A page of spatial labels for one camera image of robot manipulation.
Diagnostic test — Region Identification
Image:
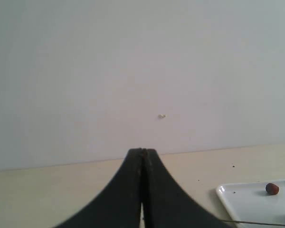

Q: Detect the white rectangular plastic tray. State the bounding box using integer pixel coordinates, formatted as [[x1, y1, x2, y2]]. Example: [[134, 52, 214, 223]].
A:
[[216, 180, 285, 228]]

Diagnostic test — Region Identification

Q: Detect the thin metal skewer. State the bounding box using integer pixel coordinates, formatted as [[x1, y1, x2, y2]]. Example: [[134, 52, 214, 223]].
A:
[[220, 219, 285, 227]]

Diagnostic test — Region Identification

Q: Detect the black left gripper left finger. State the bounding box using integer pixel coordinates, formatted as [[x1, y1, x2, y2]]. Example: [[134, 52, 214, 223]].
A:
[[57, 148, 143, 228]]

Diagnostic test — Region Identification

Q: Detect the dark red round fruit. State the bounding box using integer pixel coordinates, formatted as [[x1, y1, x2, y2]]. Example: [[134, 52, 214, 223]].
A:
[[266, 183, 279, 195]]

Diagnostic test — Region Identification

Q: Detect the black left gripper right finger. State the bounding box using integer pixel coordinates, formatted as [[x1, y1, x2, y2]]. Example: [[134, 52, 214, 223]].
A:
[[142, 149, 229, 228]]

